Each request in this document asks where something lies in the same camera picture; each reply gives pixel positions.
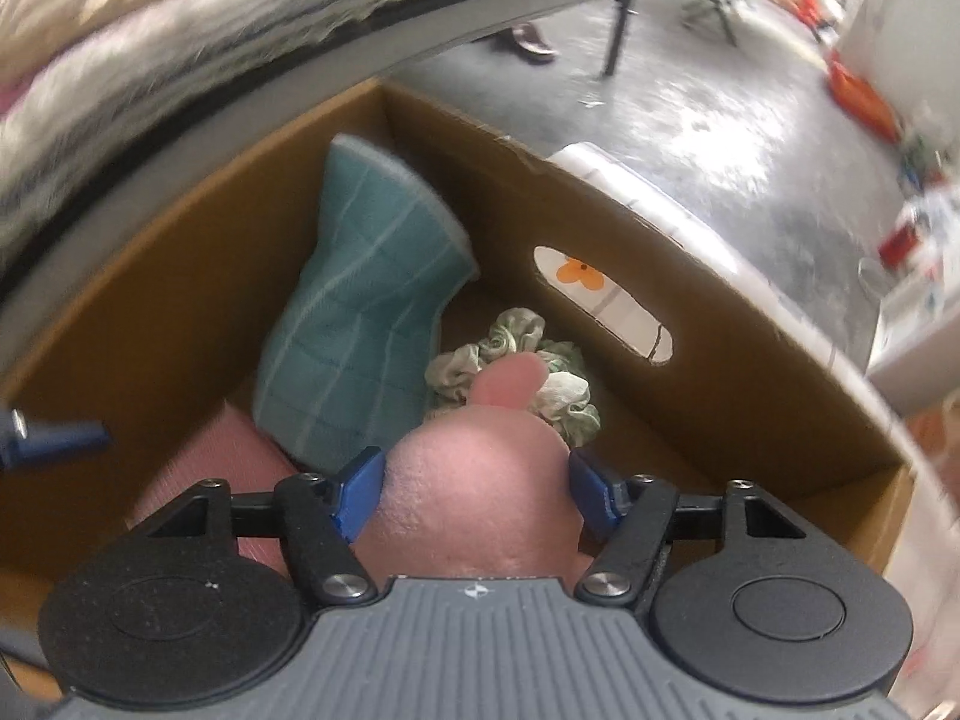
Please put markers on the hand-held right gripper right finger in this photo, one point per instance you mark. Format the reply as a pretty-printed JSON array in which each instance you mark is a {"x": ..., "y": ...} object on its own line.
[{"x": 592, "y": 495}]

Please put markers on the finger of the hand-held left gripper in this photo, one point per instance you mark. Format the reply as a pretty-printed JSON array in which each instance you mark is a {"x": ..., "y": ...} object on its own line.
[{"x": 67, "y": 435}]

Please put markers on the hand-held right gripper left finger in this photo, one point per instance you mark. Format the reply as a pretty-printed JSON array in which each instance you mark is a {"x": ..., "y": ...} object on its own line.
[{"x": 364, "y": 487}]

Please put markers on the pink baby doll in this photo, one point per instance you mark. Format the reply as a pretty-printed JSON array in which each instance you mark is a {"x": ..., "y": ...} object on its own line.
[{"x": 480, "y": 487}]

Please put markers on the pink towel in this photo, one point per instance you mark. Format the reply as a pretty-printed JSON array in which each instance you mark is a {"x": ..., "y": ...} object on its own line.
[{"x": 202, "y": 465}]

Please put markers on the teal checked towel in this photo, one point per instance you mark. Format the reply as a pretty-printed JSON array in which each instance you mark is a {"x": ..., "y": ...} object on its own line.
[{"x": 360, "y": 315}]

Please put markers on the green white scrunchie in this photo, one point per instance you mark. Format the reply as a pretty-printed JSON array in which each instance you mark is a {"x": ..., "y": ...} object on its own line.
[{"x": 517, "y": 334}]

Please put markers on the brown cardboard box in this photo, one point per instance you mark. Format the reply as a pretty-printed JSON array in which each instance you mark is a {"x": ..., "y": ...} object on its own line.
[{"x": 712, "y": 360}]

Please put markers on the red thermos bottle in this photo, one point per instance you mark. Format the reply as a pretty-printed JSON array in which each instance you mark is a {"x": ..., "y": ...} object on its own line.
[{"x": 900, "y": 244}]

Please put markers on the pink slipper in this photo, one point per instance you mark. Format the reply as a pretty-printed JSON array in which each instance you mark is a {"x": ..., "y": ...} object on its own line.
[{"x": 534, "y": 41}]

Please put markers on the red basket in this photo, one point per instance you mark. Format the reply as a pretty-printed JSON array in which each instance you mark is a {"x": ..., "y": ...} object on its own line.
[{"x": 862, "y": 97}]

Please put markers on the black folding stool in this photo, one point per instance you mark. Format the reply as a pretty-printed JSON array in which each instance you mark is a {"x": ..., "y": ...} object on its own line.
[{"x": 712, "y": 0}]

